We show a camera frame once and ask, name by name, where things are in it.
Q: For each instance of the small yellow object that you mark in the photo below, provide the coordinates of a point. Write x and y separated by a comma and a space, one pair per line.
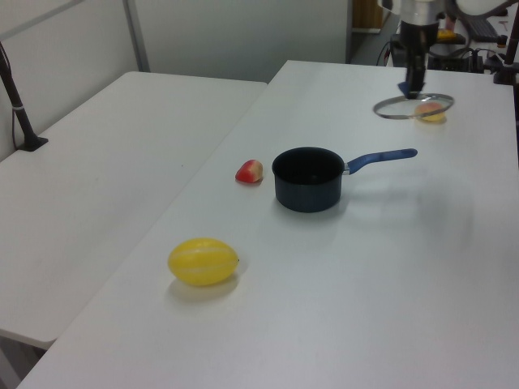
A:
446, 35

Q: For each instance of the white side table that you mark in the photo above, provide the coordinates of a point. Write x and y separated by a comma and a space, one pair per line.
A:
101, 182

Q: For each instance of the glass lid with blue knob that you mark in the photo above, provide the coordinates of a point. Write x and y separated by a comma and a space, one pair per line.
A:
389, 115

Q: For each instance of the yellow striped melon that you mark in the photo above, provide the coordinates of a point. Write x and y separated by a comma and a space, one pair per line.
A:
202, 262

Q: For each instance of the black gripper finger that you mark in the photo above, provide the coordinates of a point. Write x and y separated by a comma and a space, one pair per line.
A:
421, 77
412, 79

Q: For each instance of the orange pink peach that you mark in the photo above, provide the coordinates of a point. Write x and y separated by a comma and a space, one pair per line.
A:
430, 112

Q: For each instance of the black electronics box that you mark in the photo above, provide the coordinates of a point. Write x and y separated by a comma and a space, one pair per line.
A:
458, 61

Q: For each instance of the red wax apple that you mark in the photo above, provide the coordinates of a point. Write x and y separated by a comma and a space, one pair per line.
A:
249, 173

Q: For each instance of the black camera stand with clamp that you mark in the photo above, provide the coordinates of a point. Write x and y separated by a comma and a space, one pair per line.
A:
506, 67

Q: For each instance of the black keyboard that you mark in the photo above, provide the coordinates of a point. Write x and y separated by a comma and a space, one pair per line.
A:
482, 29

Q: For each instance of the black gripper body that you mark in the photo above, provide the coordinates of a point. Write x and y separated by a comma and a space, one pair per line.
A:
418, 38

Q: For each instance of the black camera pole with base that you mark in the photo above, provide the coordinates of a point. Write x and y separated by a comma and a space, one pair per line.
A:
18, 117

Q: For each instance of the wooden cabinet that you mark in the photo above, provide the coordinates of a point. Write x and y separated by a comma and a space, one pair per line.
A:
367, 15

